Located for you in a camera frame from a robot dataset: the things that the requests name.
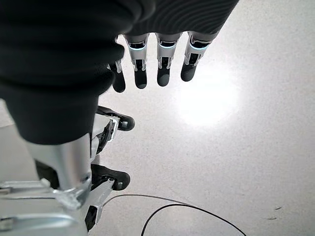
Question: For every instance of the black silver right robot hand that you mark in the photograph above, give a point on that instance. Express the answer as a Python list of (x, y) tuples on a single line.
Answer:
[(61, 61)]

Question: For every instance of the silver left robot leg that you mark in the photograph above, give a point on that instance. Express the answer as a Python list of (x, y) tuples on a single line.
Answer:
[(124, 123)]

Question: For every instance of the silver right robot leg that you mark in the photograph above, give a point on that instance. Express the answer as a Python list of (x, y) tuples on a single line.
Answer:
[(120, 177)]

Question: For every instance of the silver robot leg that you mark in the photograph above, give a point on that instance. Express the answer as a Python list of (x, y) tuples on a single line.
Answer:
[(120, 177), (124, 123)]

